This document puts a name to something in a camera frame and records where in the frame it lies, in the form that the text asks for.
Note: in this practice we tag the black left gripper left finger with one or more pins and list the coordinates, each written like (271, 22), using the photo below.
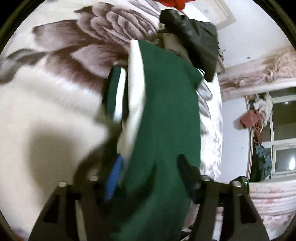
(77, 211)

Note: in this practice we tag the green white varsity jacket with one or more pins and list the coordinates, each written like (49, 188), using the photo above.
(156, 100)

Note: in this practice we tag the pink floral curtain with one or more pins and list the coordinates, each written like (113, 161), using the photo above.
(269, 166)

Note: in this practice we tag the pink garment on sill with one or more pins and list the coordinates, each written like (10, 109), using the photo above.
(254, 120)

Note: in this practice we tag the white plush toy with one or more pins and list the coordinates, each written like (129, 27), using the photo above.
(265, 107)

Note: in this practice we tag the floral plush bed blanket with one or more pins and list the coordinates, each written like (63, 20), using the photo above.
(48, 121)

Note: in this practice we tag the black leather jacket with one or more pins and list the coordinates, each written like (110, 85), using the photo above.
(200, 39)

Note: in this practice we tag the beige folded garment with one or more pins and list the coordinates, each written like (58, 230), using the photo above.
(172, 43)

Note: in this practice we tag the red quilt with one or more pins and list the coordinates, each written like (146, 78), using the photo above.
(177, 4)

